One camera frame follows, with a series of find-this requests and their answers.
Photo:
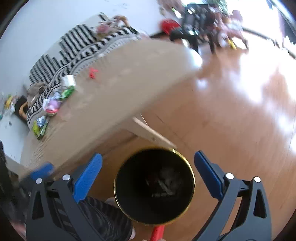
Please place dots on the pink red lid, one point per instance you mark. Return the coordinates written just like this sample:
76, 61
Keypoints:
52, 112

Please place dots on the round wooden table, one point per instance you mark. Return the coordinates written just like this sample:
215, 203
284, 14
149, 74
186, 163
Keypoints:
138, 81

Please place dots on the red plastic tube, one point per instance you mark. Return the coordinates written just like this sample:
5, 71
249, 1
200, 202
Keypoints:
157, 233

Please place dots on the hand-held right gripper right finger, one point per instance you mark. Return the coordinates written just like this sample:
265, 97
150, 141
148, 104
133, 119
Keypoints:
207, 172

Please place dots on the yellow green toy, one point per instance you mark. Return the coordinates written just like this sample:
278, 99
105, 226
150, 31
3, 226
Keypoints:
9, 101

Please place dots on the black bin with gold rim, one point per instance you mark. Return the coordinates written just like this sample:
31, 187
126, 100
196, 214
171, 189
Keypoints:
155, 185

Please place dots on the purple crumpled wrapper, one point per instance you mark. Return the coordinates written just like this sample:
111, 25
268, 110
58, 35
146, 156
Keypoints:
54, 103

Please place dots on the black white striped cushion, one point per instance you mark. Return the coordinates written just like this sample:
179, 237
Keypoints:
44, 69
76, 39

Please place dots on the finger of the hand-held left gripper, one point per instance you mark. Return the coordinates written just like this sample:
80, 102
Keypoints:
42, 171

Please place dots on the black white striped sofa cover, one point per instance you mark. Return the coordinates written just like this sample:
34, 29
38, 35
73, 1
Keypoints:
76, 62

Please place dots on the brown plush toy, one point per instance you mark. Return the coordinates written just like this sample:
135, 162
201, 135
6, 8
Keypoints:
34, 91

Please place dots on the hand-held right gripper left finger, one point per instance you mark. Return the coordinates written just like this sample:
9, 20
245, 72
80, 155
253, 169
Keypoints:
89, 176

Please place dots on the white crumpled tissue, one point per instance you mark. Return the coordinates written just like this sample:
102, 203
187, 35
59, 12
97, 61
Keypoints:
68, 80

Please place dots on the small red wrapper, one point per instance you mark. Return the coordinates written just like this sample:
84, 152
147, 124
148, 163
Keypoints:
93, 73

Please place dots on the pink plush toy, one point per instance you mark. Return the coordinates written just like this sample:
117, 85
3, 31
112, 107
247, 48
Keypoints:
105, 27

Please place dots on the green snack packet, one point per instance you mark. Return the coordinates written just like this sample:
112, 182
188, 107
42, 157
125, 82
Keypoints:
67, 92

